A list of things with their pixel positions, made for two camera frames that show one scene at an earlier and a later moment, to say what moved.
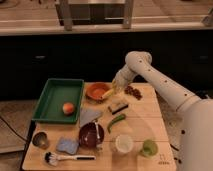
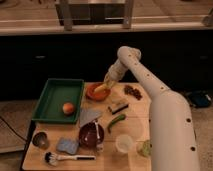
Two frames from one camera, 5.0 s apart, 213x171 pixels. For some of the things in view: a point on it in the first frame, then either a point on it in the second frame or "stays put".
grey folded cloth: (88, 116) stays put
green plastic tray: (57, 92) stays put
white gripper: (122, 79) → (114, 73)
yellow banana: (108, 94) → (101, 87)
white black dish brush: (54, 159) stays put
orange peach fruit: (68, 108) stays put
